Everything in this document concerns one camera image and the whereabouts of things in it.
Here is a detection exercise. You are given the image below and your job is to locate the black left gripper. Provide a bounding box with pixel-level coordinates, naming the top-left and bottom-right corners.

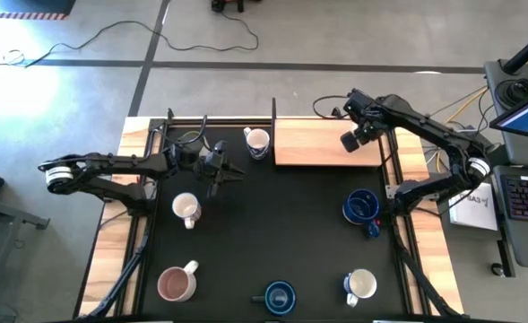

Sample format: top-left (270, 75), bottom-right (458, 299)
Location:
top-left (194, 139), bottom-right (246, 199)

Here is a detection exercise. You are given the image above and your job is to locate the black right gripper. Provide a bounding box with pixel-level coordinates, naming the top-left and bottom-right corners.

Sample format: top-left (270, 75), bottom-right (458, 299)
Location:
top-left (340, 89), bottom-right (386, 153)

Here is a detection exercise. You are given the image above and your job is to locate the white mug blue-green pattern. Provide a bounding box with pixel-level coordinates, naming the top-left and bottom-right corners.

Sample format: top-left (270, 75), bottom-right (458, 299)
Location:
top-left (242, 126), bottom-right (272, 162)

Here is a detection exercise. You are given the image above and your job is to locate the red white patterned mug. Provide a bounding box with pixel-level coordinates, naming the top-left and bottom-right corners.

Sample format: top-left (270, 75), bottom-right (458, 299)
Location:
top-left (171, 191), bottom-right (203, 231)

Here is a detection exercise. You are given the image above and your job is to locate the large navy blue mug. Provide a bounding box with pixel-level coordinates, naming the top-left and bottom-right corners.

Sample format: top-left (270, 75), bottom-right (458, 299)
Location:
top-left (342, 188), bottom-right (382, 240)

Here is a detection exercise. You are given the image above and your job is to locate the pink mug white handle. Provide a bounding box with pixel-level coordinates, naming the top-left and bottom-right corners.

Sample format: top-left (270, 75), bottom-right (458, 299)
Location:
top-left (156, 259), bottom-right (200, 303)

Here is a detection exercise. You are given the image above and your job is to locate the dark blue glazed mug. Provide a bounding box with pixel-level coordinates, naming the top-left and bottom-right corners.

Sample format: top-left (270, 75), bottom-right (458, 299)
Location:
top-left (250, 280), bottom-right (298, 317)

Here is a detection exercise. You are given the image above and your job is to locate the white mug blue pattern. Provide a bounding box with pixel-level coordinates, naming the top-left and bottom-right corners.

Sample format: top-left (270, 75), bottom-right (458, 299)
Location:
top-left (342, 267), bottom-right (378, 309)

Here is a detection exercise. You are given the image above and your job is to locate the wooden tray board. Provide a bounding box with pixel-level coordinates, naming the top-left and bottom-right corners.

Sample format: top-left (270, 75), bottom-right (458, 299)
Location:
top-left (270, 96), bottom-right (384, 168)

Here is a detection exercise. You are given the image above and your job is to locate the white printed booklet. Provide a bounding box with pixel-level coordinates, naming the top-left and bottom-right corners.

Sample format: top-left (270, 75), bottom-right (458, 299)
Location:
top-left (447, 180), bottom-right (500, 232)

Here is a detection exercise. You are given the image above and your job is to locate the black equipment base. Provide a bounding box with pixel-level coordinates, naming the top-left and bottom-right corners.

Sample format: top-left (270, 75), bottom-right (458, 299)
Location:
top-left (210, 0), bottom-right (263, 13)

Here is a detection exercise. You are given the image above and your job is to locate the black cart leg bar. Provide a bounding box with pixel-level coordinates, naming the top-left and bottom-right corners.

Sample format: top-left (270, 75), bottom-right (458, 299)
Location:
top-left (496, 240), bottom-right (517, 278)

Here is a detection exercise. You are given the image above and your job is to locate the grey metal stand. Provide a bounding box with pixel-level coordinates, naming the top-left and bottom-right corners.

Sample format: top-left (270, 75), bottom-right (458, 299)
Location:
top-left (0, 193), bottom-right (52, 315)

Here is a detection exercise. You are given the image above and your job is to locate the dark floor mat striped edge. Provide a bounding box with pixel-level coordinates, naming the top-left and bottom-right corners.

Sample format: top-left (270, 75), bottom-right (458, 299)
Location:
top-left (0, 0), bottom-right (77, 22)

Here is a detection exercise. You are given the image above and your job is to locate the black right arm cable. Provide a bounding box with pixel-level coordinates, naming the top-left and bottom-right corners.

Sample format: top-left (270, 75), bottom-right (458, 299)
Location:
top-left (311, 93), bottom-right (352, 120)

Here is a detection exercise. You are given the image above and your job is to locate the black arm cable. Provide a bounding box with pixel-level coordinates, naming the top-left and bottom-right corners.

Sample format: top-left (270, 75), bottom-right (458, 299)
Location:
top-left (311, 93), bottom-right (352, 120)
top-left (151, 114), bottom-right (211, 152)

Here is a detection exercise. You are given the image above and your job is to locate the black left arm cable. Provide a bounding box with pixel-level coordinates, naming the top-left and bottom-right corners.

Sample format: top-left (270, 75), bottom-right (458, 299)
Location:
top-left (151, 114), bottom-right (211, 152)

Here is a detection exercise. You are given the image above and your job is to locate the yellow cable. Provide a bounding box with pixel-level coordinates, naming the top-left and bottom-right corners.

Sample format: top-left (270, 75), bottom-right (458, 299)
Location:
top-left (420, 85), bottom-right (489, 174)

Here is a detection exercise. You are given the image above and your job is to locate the black coiled cable bundle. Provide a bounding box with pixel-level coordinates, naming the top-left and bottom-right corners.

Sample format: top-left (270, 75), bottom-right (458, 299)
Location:
top-left (495, 76), bottom-right (528, 109)

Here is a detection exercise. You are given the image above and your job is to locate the long black floor cable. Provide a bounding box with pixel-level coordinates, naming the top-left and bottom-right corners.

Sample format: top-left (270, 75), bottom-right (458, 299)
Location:
top-left (23, 11), bottom-right (260, 69)

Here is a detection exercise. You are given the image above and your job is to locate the white coiled floor cable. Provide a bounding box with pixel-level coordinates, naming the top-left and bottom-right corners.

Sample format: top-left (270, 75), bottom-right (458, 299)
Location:
top-left (0, 48), bottom-right (27, 67)

